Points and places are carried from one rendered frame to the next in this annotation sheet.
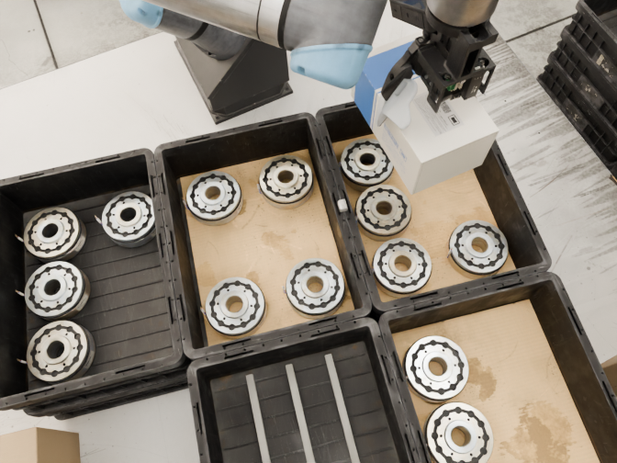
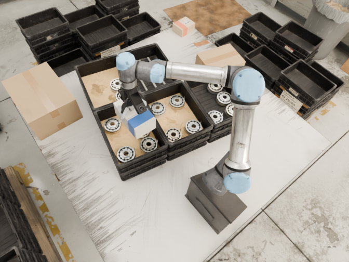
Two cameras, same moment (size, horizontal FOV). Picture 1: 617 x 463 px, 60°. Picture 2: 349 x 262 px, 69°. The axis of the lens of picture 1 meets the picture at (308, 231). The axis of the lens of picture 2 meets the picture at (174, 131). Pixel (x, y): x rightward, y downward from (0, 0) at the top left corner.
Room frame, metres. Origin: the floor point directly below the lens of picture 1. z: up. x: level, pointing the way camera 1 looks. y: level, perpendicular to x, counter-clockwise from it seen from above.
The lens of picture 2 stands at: (1.23, -0.27, 2.17)
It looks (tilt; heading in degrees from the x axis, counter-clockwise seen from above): 58 degrees down; 157
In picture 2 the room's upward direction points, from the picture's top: 7 degrees clockwise
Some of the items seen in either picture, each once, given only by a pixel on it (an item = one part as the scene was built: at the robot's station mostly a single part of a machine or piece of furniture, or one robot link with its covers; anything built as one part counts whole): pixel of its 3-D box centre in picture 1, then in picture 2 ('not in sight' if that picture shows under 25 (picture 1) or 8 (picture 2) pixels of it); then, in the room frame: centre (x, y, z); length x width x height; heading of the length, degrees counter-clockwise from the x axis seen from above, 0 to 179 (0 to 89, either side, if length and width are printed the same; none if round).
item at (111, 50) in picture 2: not in sight; (111, 54); (-0.77, -0.17, 0.41); 0.31 x 0.02 x 0.16; 110
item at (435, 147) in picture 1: (418, 111); (134, 115); (0.47, -0.18, 1.09); 0.20 x 0.12 x 0.09; 21
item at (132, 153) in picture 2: not in sight; (125, 154); (0.56, -0.26, 0.86); 0.10 x 0.10 x 0.01
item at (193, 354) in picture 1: (255, 226); (176, 111); (0.38, 0.09, 0.92); 0.40 x 0.30 x 0.02; 10
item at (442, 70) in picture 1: (452, 49); (129, 91); (0.44, -0.19, 1.25); 0.09 x 0.08 x 0.12; 20
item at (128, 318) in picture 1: (92, 277); (215, 100); (0.33, 0.38, 0.87); 0.40 x 0.30 x 0.11; 10
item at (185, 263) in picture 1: (259, 238); (175, 116); (0.38, 0.09, 0.87); 0.40 x 0.30 x 0.11; 10
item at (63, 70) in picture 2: not in sight; (71, 72); (-0.78, -0.59, 0.26); 0.40 x 0.30 x 0.23; 110
